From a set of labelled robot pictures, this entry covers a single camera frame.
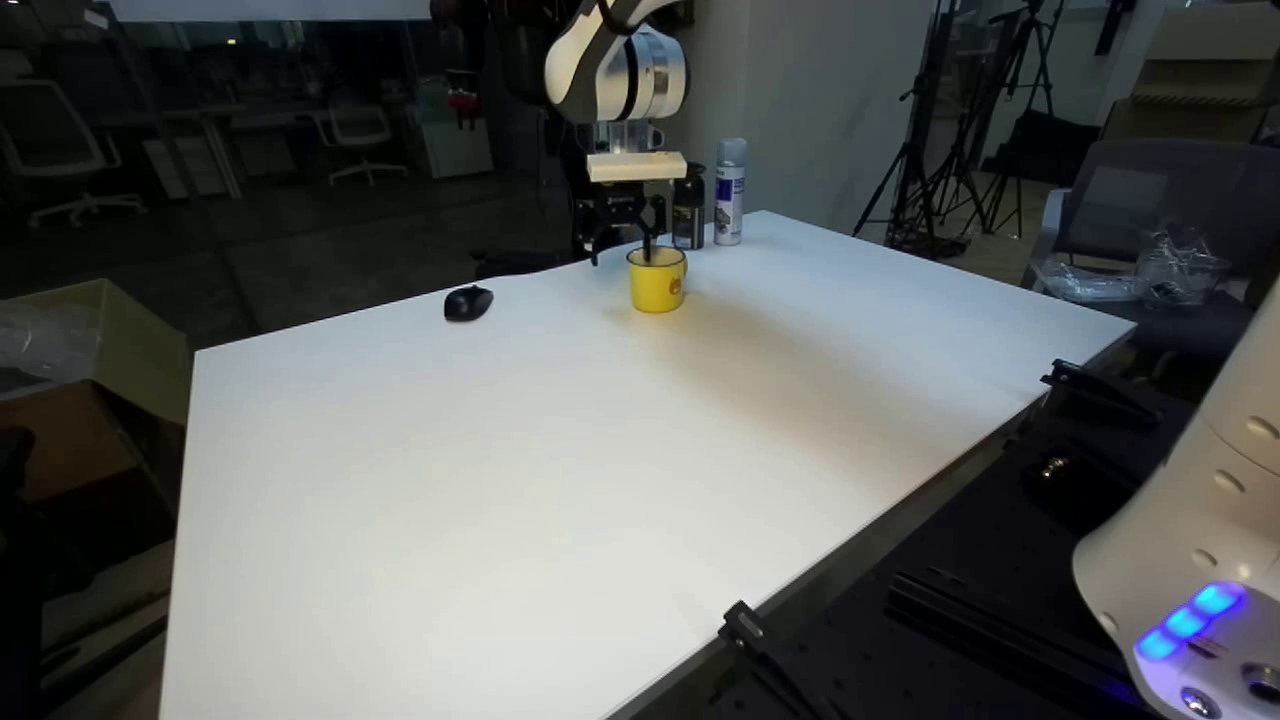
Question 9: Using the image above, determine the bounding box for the black table clamp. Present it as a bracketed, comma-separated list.
[715, 598, 814, 720]
[1036, 356, 1170, 434]

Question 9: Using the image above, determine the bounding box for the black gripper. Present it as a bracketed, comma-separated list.
[575, 179, 674, 268]

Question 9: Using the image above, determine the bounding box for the beige wrist mount plate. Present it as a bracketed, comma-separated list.
[583, 150, 698, 190]

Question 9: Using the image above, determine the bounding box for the brown cardboard box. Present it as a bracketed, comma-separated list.
[0, 275, 191, 434]

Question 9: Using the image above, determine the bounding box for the white office chair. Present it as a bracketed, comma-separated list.
[0, 78, 147, 233]
[317, 101, 417, 193]

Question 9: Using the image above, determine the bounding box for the yellow enamel cup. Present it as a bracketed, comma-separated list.
[624, 245, 692, 320]

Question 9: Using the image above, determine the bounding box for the dark metal can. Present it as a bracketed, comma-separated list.
[670, 163, 714, 255]

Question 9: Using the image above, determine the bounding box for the black computer mouse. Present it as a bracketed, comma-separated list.
[441, 281, 495, 330]

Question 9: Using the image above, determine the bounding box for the black office chair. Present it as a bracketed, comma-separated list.
[1036, 137, 1280, 352]

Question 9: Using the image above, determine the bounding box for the white board panel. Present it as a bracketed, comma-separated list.
[109, 0, 441, 23]

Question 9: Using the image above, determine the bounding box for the white spray bottle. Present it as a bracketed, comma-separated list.
[710, 133, 752, 250]

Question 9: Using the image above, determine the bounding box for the black camera tripod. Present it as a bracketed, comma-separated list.
[854, 0, 1074, 261]

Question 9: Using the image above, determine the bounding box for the clear plastic bag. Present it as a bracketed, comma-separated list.
[1033, 219, 1229, 309]

